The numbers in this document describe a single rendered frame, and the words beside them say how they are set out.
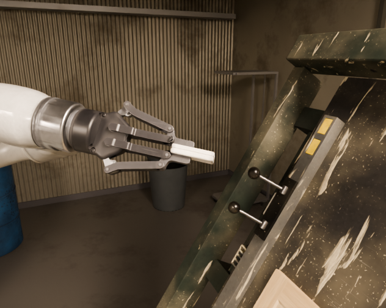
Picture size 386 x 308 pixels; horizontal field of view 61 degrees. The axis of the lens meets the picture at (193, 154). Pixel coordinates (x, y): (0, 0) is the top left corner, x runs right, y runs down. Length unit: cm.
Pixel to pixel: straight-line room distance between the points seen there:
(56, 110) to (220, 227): 82
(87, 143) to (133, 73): 402
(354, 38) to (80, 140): 83
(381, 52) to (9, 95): 86
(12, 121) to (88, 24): 389
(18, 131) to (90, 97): 388
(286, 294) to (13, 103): 77
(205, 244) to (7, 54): 362
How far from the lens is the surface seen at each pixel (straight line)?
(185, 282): 129
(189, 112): 488
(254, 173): 98
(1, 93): 63
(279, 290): 98
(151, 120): 55
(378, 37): 105
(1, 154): 81
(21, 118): 60
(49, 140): 58
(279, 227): 104
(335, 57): 110
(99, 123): 57
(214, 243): 125
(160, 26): 468
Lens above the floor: 188
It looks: 17 degrees down
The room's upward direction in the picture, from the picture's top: straight up
